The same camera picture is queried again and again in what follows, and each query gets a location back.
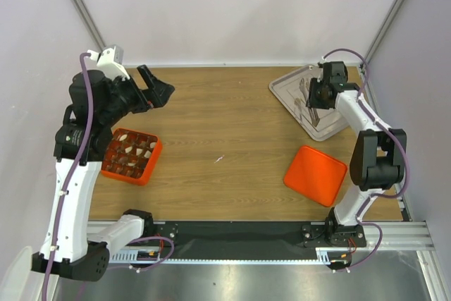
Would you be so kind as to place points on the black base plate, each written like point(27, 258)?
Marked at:
point(304, 233)

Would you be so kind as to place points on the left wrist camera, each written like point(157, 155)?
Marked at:
point(108, 61)

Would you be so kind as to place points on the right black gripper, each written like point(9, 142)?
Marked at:
point(312, 101)

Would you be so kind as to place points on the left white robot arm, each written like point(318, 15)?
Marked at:
point(97, 104)

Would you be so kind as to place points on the grey cable duct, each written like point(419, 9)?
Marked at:
point(140, 256)

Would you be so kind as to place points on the orange box lid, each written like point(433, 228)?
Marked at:
point(315, 175)

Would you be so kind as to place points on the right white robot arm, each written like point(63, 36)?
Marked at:
point(378, 160)

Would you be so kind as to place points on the metal tray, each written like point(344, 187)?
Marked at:
point(292, 91)

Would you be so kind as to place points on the orange compartment chocolate box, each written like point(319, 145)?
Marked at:
point(116, 159)

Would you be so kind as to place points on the metal tongs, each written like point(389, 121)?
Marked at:
point(302, 101)

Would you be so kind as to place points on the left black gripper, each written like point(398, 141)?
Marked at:
point(156, 95)

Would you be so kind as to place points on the aluminium frame rail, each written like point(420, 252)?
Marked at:
point(405, 236)

